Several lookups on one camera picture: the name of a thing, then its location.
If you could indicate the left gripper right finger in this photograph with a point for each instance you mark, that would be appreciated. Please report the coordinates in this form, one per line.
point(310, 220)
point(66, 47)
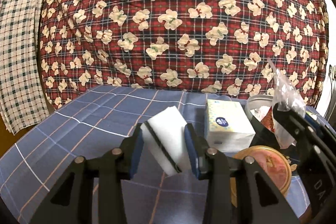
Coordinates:
point(237, 188)

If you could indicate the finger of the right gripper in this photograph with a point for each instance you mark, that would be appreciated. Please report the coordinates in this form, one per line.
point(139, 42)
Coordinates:
point(264, 130)
point(322, 130)

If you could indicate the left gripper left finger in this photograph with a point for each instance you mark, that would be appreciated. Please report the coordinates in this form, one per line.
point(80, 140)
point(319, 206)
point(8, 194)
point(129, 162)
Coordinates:
point(70, 199)

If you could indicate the clear plastic swab bag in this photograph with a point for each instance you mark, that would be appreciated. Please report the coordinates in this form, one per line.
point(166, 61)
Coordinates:
point(285, 98)

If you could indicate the white black melamine sponge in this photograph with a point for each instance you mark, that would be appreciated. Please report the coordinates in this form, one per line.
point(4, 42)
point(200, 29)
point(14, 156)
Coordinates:
point(164, 136)

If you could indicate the pink gold tin lid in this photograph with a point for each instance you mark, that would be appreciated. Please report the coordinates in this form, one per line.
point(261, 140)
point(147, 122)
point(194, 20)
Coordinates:
point(272, 162)

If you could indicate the round metal tin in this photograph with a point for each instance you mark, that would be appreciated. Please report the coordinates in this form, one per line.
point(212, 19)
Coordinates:
point(258, 106)

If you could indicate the white tissue pack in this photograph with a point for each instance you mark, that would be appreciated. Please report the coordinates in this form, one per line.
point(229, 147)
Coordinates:
point(227, 127)

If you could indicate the blue plaid tablecloth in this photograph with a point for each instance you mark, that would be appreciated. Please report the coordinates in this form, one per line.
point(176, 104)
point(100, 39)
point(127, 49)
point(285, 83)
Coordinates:
point(91, 125)

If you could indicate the green white checked cloth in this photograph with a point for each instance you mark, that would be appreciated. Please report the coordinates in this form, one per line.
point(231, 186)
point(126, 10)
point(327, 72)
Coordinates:
point(23, 103)

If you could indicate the red plaid bear blanket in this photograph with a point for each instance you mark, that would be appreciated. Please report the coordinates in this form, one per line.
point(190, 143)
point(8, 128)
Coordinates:
point(209, 46)

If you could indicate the wall power outlet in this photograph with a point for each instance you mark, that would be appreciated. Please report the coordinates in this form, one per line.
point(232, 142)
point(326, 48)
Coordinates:
point(332, 71)

